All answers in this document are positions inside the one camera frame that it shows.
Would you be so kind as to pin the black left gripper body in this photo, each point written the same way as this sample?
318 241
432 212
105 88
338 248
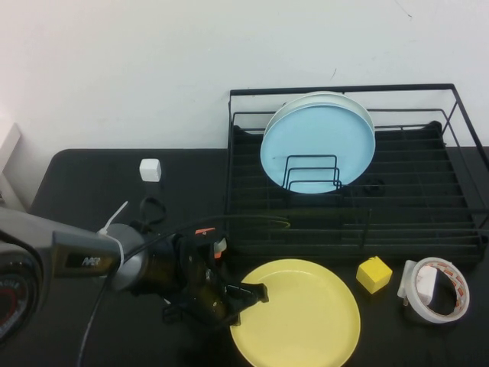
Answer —
198 283

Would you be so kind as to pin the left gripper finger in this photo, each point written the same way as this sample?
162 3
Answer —
248 293
233 317

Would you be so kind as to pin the yellow plate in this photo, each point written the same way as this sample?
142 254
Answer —
305 329

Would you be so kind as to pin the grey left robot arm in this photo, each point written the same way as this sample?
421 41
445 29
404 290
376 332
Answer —
76 244

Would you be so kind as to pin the light blue plate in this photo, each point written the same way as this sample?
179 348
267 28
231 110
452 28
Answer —
317 134

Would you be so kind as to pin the white plate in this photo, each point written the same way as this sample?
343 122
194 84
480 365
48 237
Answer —
317 96

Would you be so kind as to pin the orange cube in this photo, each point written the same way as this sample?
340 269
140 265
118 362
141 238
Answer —
204 231

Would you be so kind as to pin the white zip tie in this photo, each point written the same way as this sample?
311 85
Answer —
113 221

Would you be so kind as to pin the white cube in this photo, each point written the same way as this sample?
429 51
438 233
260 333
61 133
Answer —
149 171

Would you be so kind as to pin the yellow cube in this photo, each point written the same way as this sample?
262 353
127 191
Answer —
373 275

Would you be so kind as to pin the black round drain fitting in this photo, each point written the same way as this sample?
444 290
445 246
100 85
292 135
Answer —
378 188

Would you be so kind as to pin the white power adapter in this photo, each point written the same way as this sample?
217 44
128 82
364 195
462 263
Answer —
426 284

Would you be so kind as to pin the tape roll around adapter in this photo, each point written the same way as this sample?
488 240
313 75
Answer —
435 316

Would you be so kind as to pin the white cabinet edge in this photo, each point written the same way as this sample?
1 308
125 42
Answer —
9 153

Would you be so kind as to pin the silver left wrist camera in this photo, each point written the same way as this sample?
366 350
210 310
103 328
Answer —
220 244

